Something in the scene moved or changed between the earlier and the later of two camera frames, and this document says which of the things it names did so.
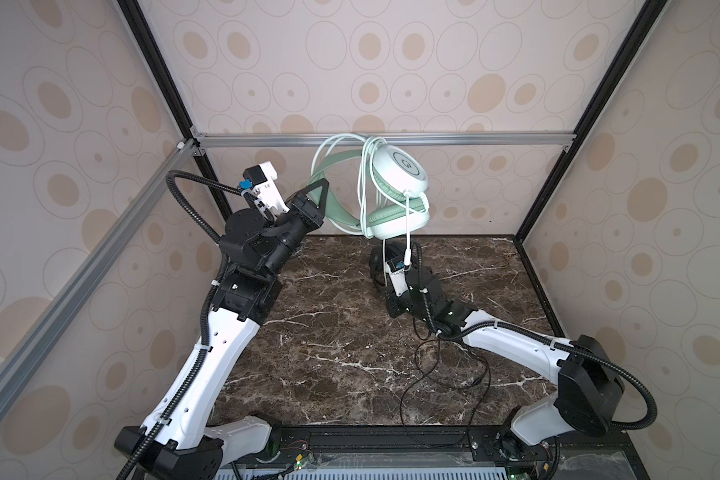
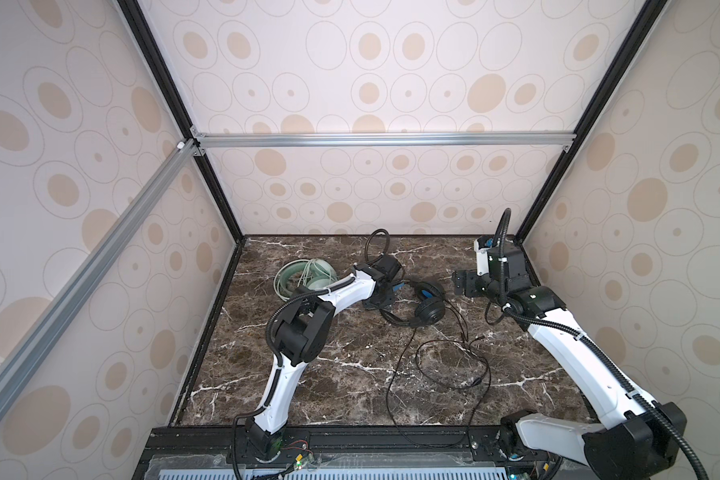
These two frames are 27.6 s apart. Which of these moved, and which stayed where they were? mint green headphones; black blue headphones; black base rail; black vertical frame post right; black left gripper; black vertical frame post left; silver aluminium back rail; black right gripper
Moved: black left gripper; mint green headphones; black right gripper; black blue headphones
Stayed: black vertical frame post right; silver aluminium back rail; black vertical frame post left; black base rail
